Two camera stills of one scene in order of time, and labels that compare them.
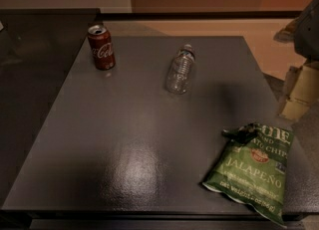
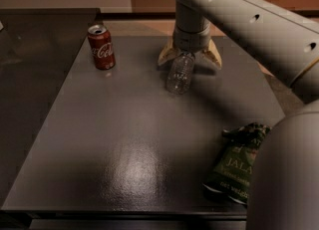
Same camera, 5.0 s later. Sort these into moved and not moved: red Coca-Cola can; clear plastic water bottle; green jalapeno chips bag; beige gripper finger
Moved: beige gripper finger
Not moved: red Coca-Cola can; clear plastic water bottle; green jalapeno chips bag
